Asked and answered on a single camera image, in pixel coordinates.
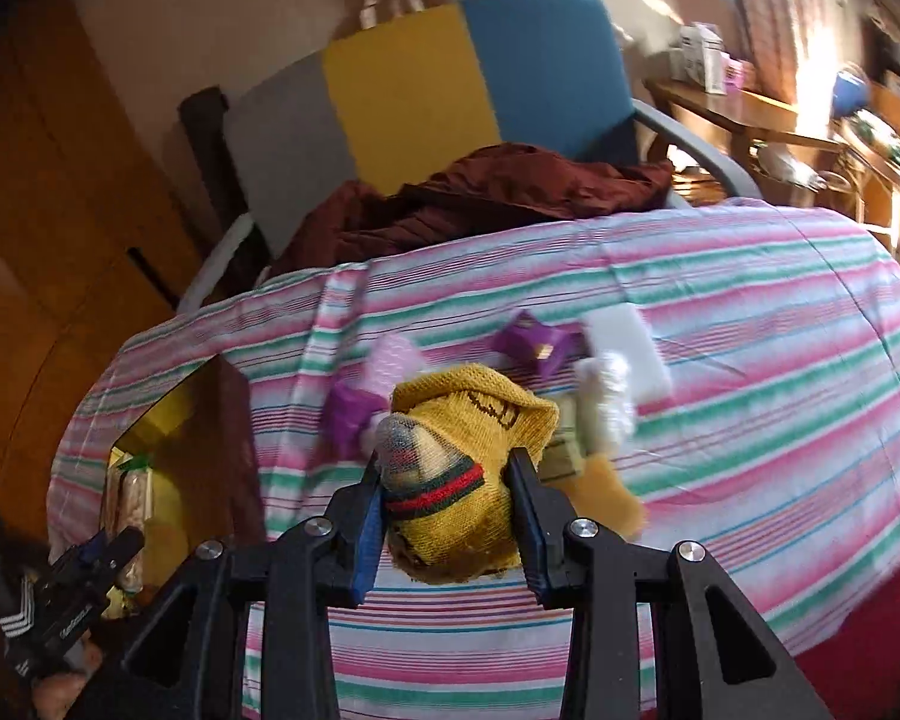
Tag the dark red garment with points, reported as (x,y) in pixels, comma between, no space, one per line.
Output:
(493,189)

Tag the gold metal tin tray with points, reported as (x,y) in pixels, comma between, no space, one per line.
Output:
(205,481)

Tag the white rectangular box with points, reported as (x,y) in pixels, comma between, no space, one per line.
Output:
(622,330)

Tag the grey yellow blue chair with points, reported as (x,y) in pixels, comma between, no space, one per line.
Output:
(395,103)

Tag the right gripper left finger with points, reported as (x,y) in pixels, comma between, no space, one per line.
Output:
(328,562)

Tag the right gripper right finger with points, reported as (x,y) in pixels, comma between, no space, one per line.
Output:
(574,563)

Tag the cream bread packet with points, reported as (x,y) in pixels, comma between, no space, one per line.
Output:
(595,419)

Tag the green wrapped cracker pack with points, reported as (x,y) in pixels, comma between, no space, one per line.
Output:
(127,499)

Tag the striped pink green tablecloth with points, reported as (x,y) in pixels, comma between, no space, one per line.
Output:
(778,447)

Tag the wooden wardrobe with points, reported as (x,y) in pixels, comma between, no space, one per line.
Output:
(92,245)

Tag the yellow knitted sock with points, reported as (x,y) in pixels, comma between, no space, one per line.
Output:
(441,454)

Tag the wooden desk by window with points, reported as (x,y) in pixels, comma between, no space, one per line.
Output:
(751,119)

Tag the purple snack packet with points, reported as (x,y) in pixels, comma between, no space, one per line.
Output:
(538,347)

